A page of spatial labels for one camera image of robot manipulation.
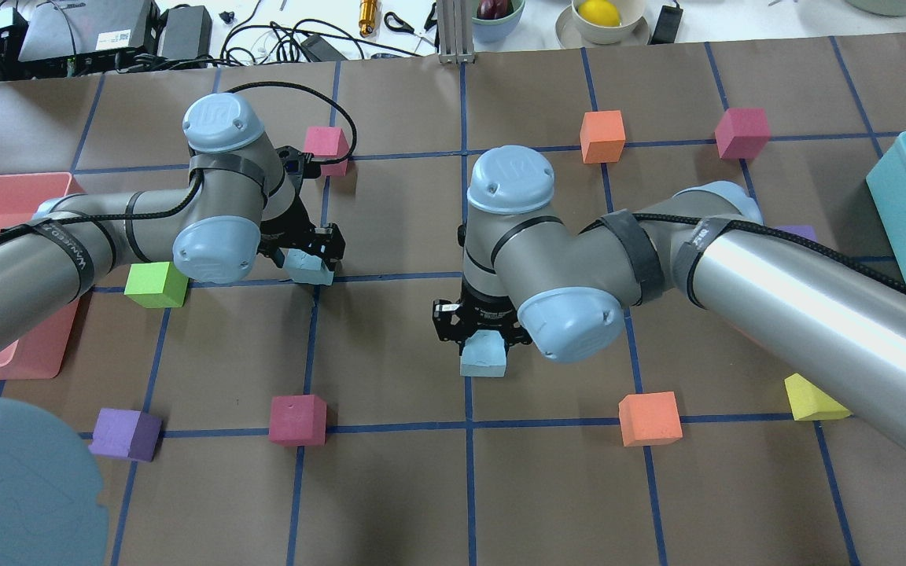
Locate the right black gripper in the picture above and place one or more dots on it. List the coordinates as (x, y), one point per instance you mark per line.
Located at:
(487, 312)

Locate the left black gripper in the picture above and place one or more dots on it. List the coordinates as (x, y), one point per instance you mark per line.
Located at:
(292, 222)

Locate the light blue block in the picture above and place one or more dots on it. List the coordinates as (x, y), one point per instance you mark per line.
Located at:
(484, 354)
(307, 269)

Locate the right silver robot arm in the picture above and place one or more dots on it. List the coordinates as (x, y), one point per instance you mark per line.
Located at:
(527, 280)

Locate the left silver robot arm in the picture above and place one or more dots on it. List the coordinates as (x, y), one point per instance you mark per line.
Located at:
(242, 200)

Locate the crimson foam block far left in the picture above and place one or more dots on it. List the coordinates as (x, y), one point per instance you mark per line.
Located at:
(326, 143)

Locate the green foam block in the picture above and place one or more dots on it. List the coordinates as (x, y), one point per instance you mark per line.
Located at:
(156, 285)

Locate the crimson foam block with holes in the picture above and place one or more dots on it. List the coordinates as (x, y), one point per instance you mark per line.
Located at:
(298, 421)

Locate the orange foam block near right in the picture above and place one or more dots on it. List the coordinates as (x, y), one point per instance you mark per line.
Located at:
(649, 419)

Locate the orange foam block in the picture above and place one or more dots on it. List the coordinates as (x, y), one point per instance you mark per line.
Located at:
(602, 137)
(649, 419)

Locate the orange foam block far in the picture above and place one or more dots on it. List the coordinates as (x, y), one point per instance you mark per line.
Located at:
(602, 137)

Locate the black power adapter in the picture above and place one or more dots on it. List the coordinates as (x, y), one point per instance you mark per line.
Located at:
(185, 33)

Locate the brass cylinder tool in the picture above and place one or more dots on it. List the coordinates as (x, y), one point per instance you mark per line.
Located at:
(368, 17)

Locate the purple foam block near left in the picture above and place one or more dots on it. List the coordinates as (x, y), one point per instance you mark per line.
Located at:
(125, 435)

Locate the purple foam block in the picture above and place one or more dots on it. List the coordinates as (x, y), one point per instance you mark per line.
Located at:
(805, 231)
(125, 435)

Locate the black electronics box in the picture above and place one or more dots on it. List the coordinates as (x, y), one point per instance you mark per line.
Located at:
(89, 31)

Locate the bowl with purple fruit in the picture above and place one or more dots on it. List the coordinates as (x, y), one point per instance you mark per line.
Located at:
(493, 21)

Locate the bowl with lemon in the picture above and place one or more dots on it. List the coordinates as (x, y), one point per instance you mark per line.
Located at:
(599, 23)

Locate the pink plastic bin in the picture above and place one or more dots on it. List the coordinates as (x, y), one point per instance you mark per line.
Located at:
(35, 321)

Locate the crimson foam block far right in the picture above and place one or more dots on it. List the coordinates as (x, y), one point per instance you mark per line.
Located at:
(742, 133)

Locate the purple foam block near right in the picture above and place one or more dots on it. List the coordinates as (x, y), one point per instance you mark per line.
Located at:
(805, 231)

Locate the yellow foam block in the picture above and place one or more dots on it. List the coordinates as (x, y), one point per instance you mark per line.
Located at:
(809, 403)

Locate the aluminium frame post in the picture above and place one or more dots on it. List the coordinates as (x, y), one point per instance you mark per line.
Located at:
(455, 32)

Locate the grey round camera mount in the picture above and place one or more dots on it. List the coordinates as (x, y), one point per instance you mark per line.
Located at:
(49, 487)

